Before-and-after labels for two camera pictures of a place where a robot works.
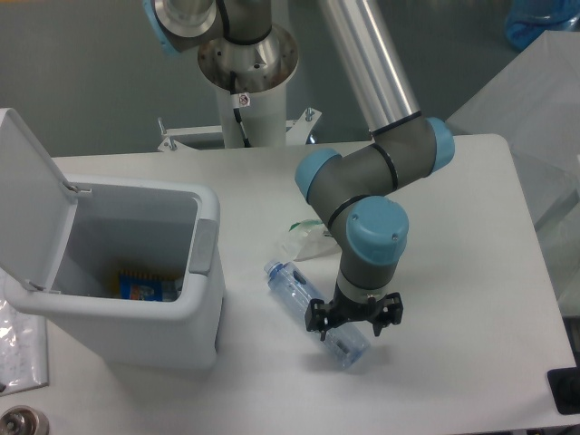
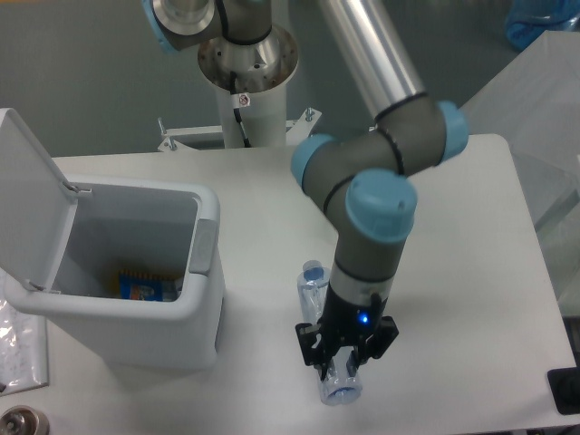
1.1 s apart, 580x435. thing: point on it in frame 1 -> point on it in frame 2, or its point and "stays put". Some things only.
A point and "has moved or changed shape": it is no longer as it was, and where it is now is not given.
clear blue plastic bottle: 347,345 has moved or changed shape
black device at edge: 565,388 stays put
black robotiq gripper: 319,315 -> 343,328
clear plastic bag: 24,350 stays put
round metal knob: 21,420 stays put
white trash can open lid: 134,269 stays put
